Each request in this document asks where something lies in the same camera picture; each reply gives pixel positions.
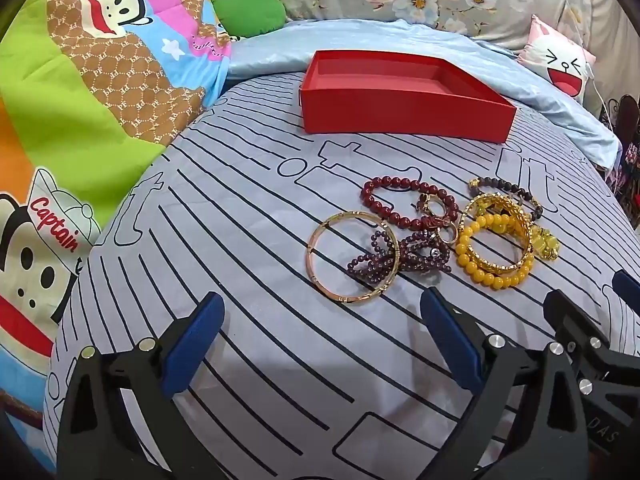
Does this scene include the grey striped bedsheet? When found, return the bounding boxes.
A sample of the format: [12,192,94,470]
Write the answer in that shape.
[44,72,640,480]

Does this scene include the translucent yellow bead bracelet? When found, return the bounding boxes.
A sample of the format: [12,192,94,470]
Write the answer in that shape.
[529,227,561,263]

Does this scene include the cartoon monkey blanket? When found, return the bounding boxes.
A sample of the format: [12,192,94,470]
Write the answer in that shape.
[0,0,236,411]

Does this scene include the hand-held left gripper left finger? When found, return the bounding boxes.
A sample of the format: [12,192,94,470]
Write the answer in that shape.
[57,291,226,480]

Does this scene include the white cat face cushion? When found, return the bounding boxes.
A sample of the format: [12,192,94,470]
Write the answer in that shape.
[517,14,597,100]

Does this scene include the light blue quilt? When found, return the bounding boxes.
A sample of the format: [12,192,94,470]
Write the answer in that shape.
[225,19,623,166]

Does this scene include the green pillow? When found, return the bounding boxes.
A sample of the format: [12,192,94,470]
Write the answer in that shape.
[212,0,287,40]

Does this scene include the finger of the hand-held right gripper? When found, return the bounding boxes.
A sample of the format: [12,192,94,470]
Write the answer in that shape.
[612,270,640,311]
[543,290,640,401]

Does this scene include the thin gold bangle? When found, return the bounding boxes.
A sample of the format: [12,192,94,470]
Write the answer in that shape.
[306,211,401,306]

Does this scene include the dark bead bracelet gold accents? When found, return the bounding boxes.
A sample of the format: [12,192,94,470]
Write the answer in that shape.
[467,176,544,221]

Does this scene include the black metal chair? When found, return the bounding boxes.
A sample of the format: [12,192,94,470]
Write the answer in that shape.
[600,92,640,196]

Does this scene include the chunky gold bracelet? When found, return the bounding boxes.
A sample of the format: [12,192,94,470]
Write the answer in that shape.
[460,195,533,273]

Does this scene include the purple bead bracelet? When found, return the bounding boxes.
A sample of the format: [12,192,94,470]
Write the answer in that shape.
[347,230,453,286]

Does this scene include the dark red bead bracelet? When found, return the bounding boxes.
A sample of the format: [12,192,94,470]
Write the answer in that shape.
[361,176,458,231]

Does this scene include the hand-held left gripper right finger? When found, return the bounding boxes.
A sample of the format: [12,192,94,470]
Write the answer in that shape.
[420,287,591,480]

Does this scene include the red cardboard box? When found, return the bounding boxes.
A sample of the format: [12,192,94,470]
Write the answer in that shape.
[299,50,517,145]

